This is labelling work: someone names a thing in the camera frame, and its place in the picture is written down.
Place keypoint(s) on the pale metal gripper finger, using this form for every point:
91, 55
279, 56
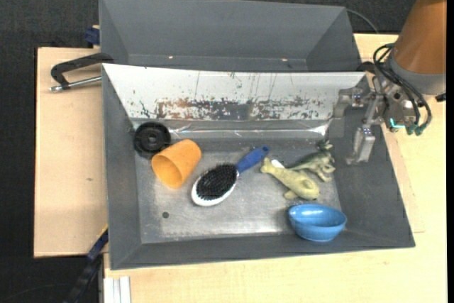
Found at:
354, 97
363, 145

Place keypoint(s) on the green toy fish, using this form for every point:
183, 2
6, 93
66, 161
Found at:
294, 181

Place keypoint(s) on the green toy dinosaur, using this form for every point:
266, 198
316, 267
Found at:
321, 161

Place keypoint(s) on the blue bowl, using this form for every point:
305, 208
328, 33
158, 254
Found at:
316, 221

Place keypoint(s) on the orange plastic cup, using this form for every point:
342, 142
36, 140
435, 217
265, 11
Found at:
179, 161

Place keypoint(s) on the blue and white hairbrush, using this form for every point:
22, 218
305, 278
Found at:
216, 184

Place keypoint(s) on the grey metal bin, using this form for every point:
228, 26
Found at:
227, 223

